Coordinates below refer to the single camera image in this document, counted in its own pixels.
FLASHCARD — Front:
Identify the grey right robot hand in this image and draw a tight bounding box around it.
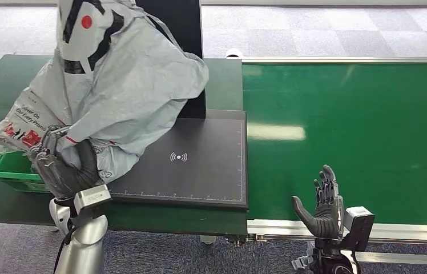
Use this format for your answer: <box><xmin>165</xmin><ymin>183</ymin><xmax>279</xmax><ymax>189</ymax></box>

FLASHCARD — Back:
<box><xmin>291</xmin><ymin>164</ymin><xmax>345</xmax><ymax>240</ymax></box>

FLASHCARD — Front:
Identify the grey package red black print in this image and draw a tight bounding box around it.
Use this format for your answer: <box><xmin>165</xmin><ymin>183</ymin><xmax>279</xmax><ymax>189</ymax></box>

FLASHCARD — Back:
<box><xmin>0</xmin><ymin>0</ymin><xmax>210</xmax><ymax>185</ymax></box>

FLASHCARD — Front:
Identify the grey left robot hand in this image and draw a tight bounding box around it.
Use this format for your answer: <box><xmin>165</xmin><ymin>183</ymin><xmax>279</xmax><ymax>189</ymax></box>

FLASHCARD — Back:
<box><xmin>28</xmin><ymin>124</ymin><xmax>103</xmax><ymax>200</ymax></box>

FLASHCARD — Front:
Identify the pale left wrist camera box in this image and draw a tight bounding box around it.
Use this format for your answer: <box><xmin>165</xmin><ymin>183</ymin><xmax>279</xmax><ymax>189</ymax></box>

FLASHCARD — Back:
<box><xmin>72</xmin><ymin>184</ymin><xmax>112</xmax><ymax>213</ymax></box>

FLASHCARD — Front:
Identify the aluminium conveyor frame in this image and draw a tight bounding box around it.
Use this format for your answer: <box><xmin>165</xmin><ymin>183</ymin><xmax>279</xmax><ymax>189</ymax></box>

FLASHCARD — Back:
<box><xmin>227</xmin><ymin>47</ymin><xmax>427</xmax><ymax>270</ymax></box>

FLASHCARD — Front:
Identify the black scanner post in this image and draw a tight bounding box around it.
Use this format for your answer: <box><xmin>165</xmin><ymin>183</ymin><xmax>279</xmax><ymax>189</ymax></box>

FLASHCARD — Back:
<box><xmin>135</xmin><ymin>0</ymin><xmax>207</xmax><ymax>120</ymax></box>

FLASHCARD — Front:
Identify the green plastic crate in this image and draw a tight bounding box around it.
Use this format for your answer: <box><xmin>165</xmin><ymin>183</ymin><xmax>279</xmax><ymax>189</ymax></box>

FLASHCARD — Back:
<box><xmin>0</xmin><ymin>151</ymin><xmax>51</xmax><ymax>194</ymax></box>

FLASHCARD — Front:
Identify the green conveyor belt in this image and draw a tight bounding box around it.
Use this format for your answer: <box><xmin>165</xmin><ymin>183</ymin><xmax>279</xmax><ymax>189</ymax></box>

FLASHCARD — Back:
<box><xmin>241</xmin><ymin>61</ymin><xmax>427</xmax><ymax>227</ymax></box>

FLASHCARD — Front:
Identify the black scanner pad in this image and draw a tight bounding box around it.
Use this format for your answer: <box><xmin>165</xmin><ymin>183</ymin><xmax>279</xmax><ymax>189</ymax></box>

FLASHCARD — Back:
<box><xmin>106</xmin><ymin>110</ymin><xmax>249</xmax><ymax>211</ymax></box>

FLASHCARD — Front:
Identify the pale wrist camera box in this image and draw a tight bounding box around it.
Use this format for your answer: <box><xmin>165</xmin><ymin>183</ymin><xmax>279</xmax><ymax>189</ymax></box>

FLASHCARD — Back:
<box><xmin>72</xmin><ymin>184</ymin><xmax>112</xmax><ymax>213</ymax></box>
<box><xmin>340</xmin><ymin>205</ymin><xmax>376</xmax><ymax>252</ymax></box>

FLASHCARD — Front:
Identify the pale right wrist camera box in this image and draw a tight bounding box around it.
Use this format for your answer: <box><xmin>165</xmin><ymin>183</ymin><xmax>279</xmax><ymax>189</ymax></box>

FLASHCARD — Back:
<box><xmin>340</xmin><ymin>205</ymin><xmax>376</xmax><ymax>252</ymax></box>

